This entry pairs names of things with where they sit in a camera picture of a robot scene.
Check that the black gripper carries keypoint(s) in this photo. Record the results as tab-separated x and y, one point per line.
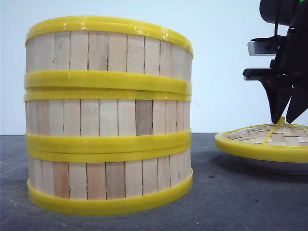
290	67

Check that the woven bamboo steamer lid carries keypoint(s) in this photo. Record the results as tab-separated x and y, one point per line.
281	142

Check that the bamboo steamer basket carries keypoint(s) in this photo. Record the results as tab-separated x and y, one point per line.
99	57
95	189

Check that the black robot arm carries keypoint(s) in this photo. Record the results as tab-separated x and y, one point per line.
283	14

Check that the white plate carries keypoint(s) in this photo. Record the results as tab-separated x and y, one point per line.
295	168

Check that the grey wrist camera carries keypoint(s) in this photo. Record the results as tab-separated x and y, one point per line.
265	46

